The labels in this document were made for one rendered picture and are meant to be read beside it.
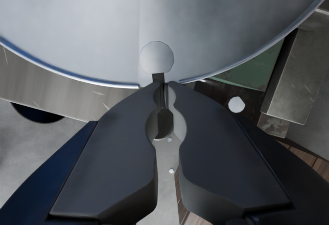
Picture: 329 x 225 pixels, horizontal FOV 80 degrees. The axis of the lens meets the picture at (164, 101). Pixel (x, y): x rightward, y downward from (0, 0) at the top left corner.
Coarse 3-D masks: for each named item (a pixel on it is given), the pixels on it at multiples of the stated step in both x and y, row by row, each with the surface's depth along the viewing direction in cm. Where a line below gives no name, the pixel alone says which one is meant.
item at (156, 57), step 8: (144, 48) 13; (152, 48) 13; (160, 48) 13; (168, 48) 13; (144, 56) 13; (152, 56) 13; (160, 56) 13; (168, 56) 13; (144, 64) 13; (152, 64) 13; (160, 64) 13; (168, 64) 13; (152, 72) 13; (160, 72) 13
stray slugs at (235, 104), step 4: (232, 100) 27; (236, 100) 27; (240, 100) 27; (228, 104) 27; (232, 104) 27; (236, 104) 27; (240, 104) 27; (244, 104) 27; (232, 108) 27; (236, 108) 27; (240, 108) 27
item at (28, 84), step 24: (0, 48) 13; (0, 72) 13; (24, 72) 13; (48, 72) 13; (0, 96) 13; (24, 96) 14; (48, 96) 14; (72, 96) 14; (96, 96) 14; (120, 96) 14; (96, 120) 14; (168, 120) 14
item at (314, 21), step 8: (328, 0) 20; (320, 8) 20; (328, 8) 20; (312, 16) 21; (320, 16) 21; (328, 16) 20; (304, 24) 24; (312, 24) 24; (320, 24) 23; (328, 24) 22
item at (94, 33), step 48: (0, 0) 12; (48, 0) 12; (96, 0) 12; (144, 0) 12; (192, 0) 12; (240, 0) 12; (288, 0) 12; (48, 48) 13; (96, 48) 13; (192, 48) 13; (240, 48) 13
